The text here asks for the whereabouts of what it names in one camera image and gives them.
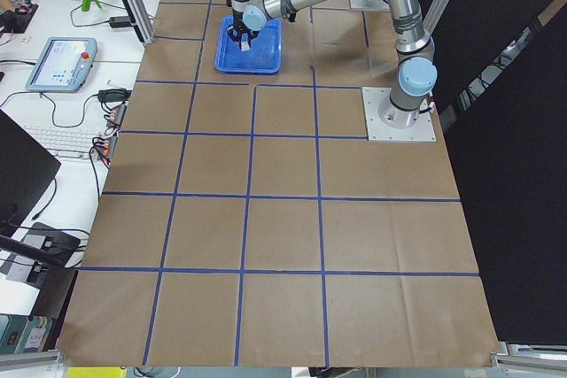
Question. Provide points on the black power adapter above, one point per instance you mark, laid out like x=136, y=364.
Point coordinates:
x=119, y=22
x=114, y=95

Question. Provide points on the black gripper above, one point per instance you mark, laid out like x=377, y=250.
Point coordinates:
x=240, y=26

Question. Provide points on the black monitor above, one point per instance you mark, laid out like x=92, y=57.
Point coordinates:
x=27, y=170

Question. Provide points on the white keyboard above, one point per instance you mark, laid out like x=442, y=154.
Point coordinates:
x=64, y=143

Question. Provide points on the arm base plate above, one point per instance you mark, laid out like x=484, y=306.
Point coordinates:
x=385, y=123
x=369, y=5

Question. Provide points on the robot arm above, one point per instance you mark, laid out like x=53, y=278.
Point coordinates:
x=416, y=72

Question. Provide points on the brown paper table cover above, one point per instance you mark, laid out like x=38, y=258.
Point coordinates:
x=247, y=220

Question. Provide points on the teach pendant tablet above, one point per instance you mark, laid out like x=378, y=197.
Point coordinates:
x=63, y=65

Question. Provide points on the black monitor stand base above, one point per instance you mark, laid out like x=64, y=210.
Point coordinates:
x=59, y=245

